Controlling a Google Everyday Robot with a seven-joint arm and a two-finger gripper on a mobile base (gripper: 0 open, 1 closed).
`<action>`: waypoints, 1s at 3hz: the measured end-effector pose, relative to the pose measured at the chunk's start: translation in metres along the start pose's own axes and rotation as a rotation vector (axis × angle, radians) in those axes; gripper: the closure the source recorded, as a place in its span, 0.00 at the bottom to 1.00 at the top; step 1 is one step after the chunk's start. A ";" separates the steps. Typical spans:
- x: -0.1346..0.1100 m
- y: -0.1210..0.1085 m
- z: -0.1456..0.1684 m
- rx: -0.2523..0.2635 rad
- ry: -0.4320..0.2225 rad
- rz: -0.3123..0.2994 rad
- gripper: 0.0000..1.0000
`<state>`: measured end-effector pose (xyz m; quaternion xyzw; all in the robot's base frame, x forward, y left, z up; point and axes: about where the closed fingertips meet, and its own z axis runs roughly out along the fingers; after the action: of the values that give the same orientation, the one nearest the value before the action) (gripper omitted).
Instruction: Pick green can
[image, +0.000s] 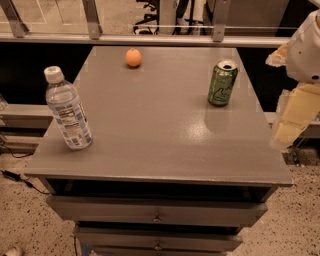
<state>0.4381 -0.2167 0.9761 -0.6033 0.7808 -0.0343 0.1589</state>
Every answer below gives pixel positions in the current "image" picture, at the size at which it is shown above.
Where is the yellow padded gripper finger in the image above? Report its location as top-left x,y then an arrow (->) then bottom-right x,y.
271,82 -> 320,149

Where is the clear plastic water bottle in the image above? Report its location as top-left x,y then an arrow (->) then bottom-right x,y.
44,66 -> 93,150

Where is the grey drawer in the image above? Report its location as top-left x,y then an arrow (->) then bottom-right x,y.
74,227 -> 242,252
47,196 -> 267,227

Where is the top grey drawer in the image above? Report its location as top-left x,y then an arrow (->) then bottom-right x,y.
47,196 -> 267,227

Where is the black cable on floor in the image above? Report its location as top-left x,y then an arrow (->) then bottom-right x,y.
0,169 -> 51,196

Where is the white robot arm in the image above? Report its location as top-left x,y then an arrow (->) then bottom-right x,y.
266,11 -> 320,149

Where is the green soda can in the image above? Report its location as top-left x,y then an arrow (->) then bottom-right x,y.
208,59 -> 238,106

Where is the orange fruit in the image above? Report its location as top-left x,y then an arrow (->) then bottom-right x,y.
125,48 -> 142,67

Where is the grey drawer cabinet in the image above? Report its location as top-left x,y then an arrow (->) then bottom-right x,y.
26,46 -> 292,256

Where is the black office chair base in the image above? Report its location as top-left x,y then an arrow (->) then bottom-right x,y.
133,0 -> 160,35

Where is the metal railing frame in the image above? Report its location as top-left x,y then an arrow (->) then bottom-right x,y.
0,0 -> 288,48

